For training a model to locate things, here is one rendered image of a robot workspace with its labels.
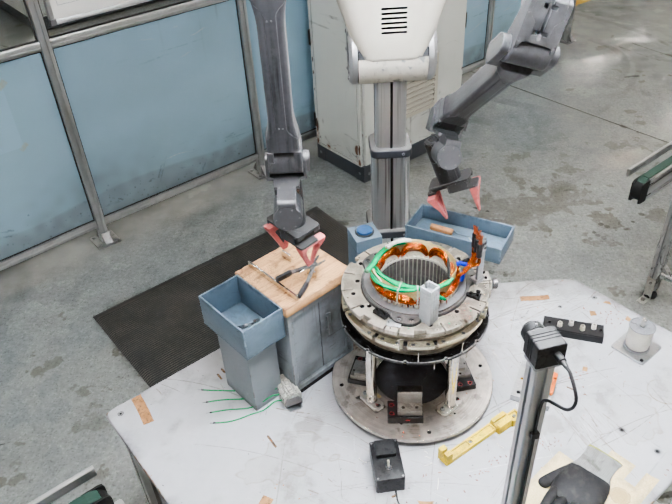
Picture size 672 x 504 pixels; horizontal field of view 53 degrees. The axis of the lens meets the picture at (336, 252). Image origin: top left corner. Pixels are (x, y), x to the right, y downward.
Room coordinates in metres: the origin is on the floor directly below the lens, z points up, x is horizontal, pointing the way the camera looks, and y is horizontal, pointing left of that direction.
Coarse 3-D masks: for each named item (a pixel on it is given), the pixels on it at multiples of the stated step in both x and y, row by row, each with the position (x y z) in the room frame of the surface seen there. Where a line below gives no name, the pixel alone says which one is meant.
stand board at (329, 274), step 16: (272, 256) 1.29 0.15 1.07; (320, 256) 1.28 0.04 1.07; (240, 272) 1.24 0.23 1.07; (256, 272) 1.23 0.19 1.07; (272, 272) 1.23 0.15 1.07; (304, 272) 1.22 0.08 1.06; (320, 272) 1.22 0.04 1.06; (336, 272) 1.22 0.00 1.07; (256, 288) 1.18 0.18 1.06; (272, 288) 1.17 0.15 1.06; (288, 288) 1.17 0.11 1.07; (320, 288) 1.16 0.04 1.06; (288, 304) 1.11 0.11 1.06; (304, 304) 1.13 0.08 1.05
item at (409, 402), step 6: (402, 390) 1.02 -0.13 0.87; (408, 390) 1.02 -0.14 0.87; (414, 390) 1.02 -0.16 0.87; (420, 390) 1.02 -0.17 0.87; (402, 396) 1.01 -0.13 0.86; (408, 396) 1.01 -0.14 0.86; (414, 396) 1.01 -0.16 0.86; (420, 396) 1.01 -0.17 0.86; (402, 402) 1.01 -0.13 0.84; (408, 402) 1.01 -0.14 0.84; (414, 402) 1.01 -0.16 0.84; (420, 402) 1.01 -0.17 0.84; (402, 408) 1.00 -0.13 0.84; (408, 408) 1.00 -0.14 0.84; (414, 408) 0.99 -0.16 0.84; (420, 408) 0.99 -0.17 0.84; (402, 414) 0.99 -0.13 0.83; (408, 414) 0.99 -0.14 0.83; (414, 414) 0.99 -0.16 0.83; (420, 414) 0.99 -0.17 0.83
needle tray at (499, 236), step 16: (432, 208) 1.46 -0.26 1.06; (416, 224) 1.44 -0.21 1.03; (448, 224) 1.44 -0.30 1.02; (464, 224) 1.42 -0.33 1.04; (480, 224) 1.40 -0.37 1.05; (496, 224) 1.38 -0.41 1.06; (432, 240) 1.35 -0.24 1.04; (448, 240) 1.33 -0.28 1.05; (464, 240) 1.31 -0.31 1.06; (496, 240) 1.36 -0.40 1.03; (512, 240) 1.35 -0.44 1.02; (496, 256) 1.27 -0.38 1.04
